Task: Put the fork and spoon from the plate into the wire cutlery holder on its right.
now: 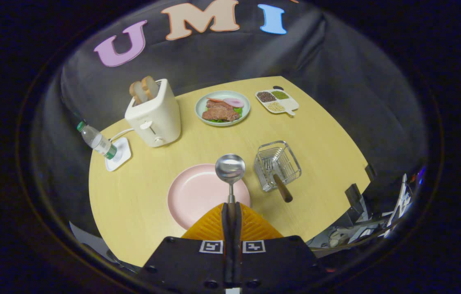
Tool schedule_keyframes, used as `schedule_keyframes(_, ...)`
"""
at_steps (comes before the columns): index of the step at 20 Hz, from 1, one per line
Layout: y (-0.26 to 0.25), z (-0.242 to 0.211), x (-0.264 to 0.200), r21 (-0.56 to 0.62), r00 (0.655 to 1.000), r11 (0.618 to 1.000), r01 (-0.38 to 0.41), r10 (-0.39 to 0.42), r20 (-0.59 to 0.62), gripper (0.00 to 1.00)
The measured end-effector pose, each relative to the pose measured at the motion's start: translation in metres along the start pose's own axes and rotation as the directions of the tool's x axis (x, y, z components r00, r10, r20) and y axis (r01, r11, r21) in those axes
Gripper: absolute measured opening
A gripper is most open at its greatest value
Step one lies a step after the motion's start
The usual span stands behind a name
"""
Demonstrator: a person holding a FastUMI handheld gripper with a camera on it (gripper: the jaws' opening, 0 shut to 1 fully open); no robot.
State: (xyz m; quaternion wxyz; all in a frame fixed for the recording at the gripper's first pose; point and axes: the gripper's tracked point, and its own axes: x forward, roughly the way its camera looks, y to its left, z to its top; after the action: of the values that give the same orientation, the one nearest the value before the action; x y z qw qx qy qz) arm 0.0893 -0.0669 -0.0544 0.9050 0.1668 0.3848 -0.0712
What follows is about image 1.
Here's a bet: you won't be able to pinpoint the white square coaster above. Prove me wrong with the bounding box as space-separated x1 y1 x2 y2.
105 137 132 172

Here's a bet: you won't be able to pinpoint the white toaster cable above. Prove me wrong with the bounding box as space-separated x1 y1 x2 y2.
110 128 135 141

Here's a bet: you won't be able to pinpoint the pale green plate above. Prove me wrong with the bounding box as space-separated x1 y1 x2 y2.
195 90 251 127

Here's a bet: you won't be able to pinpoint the white toaster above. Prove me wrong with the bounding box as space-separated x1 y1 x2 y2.
125 79 182 148

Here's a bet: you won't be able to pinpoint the wooden-handled metal spoon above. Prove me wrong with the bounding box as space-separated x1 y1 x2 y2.
215 154 246 205

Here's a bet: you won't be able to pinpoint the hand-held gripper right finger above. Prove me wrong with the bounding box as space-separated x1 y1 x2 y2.
234 203 329 290

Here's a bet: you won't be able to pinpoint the brown steak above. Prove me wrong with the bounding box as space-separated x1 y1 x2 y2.
202 100 241 122

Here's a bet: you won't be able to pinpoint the black backdrop cloth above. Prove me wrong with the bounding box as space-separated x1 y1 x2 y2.
30 0 429 229

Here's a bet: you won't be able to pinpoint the wooden-handled metal fork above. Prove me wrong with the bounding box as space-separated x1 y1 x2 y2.
264 157 293 203

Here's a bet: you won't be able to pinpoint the white divided seasoning dish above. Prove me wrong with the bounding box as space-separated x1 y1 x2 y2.
255 87 299 117

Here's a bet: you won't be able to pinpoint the toast slice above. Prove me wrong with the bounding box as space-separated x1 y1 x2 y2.
129 81 145 105
141 76 159 101

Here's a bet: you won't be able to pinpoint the metal wire cutlery basket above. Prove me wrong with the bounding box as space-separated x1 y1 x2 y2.
254 141 302 192

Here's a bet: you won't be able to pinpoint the pink plate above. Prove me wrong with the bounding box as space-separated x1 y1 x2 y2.
167 164 251 230

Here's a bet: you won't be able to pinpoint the clear plastic water bottle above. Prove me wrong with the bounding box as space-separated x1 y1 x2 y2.
77 121 117 160

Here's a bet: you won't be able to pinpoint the grey mesh chair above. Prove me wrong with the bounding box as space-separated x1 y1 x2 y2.
69 220 141 273

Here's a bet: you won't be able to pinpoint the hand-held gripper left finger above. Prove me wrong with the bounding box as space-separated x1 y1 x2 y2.
138 203 231 292

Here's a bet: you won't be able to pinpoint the cluttered office items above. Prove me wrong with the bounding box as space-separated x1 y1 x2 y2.
308 171 423 249

